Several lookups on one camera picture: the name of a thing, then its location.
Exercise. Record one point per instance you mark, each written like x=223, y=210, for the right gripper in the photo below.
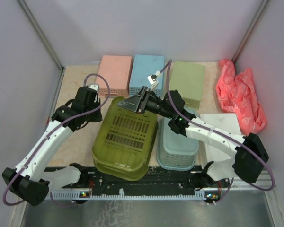
x=132, y=103

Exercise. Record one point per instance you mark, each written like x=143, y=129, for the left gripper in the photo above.
x=98, y=118

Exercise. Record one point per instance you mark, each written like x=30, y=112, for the olive green plastic tub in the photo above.
x=124, y=143

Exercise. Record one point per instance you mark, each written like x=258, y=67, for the pink perforated tray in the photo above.
x=116, y=70

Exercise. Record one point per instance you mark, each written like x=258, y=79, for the blue perforated tray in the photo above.
x=143, y=66

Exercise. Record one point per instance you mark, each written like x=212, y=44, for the light green perforated tray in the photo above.
x=188, y=79

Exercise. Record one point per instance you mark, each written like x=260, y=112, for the teal perforated basket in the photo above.
x=175, y=152

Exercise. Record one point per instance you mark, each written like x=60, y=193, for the white perforated tray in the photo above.
x=224, y=121

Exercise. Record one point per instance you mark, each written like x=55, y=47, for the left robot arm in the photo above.
x=29, y=180

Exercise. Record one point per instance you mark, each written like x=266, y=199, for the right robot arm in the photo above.
x=247, y=154

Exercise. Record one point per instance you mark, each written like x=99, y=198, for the red plastic bag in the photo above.
x=236, y=94

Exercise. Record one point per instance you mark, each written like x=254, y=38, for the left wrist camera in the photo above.
x=93, y=90

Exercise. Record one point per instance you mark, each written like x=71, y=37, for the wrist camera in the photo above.
x=93, y=90
x=153, y=80

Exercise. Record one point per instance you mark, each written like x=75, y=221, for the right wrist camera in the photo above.
x=153, y=80

